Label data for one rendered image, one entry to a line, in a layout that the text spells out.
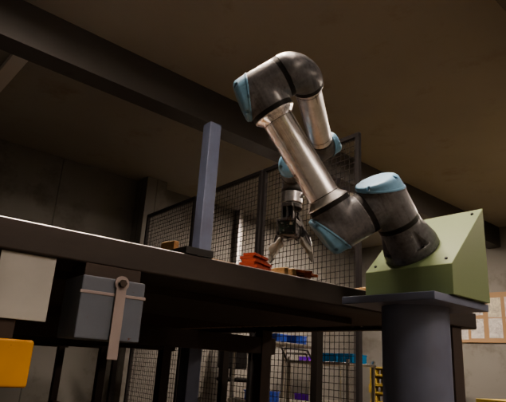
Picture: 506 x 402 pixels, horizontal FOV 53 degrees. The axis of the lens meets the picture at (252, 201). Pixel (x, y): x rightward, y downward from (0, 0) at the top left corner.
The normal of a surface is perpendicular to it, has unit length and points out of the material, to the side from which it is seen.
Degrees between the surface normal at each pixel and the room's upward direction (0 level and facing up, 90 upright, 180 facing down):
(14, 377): 90
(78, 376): 90
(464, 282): 90
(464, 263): 90
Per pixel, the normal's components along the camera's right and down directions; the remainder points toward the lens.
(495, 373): -0.75, -0.25
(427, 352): 0.02, -0.30
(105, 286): 0.62, -0.21
